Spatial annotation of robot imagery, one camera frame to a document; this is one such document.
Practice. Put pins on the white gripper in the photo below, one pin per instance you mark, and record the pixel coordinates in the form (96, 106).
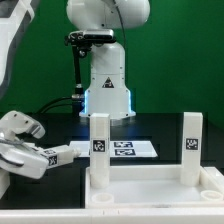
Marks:
(22, 160)

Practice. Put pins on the white desk top tray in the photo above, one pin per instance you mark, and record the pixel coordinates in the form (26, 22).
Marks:
(155, 186)

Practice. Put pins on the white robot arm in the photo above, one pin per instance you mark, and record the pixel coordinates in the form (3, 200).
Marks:
(96, 21)

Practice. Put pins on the white block left edge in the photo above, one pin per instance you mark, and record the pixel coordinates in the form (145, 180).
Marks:
(4, 182)

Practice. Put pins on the marker tag sheet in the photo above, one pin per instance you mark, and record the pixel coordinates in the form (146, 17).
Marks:
(120, 149)

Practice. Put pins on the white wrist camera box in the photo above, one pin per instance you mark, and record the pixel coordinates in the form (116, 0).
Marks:
(14, 122)

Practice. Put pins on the white front rail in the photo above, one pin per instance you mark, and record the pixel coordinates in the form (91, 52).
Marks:
(117, 216)

